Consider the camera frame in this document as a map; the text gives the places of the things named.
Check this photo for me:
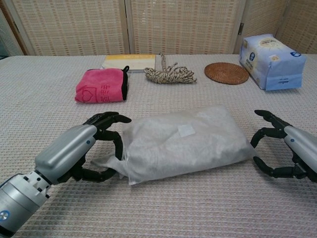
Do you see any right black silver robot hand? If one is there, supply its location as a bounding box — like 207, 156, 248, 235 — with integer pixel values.
250, 110, 317, 179

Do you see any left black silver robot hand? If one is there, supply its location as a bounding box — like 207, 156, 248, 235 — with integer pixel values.
34, 112, 132, 185

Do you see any white plastic bag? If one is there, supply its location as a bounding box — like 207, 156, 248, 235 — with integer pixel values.
90, 104, 257, 186

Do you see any pink folded towel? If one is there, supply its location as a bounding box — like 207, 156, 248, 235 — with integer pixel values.
74, 65, 130, 104

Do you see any light blue tissue pack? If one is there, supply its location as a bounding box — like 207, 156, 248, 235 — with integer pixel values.
239, 34, 307, 92

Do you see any round woven rattan coaster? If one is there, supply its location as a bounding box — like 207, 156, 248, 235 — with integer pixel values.
204, 62, 250, 85

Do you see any yellow white book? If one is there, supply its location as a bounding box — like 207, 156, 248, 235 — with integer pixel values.
102, 54, 157, 74

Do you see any white woven tablecloth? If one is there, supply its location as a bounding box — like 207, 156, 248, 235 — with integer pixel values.
0, 53, 317, 238

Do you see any beige woven folding screen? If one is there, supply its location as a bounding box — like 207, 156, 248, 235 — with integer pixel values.
0, 0, 317, 57

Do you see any beige braided rope bundle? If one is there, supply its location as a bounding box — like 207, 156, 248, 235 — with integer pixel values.
144, 53, 198, 84

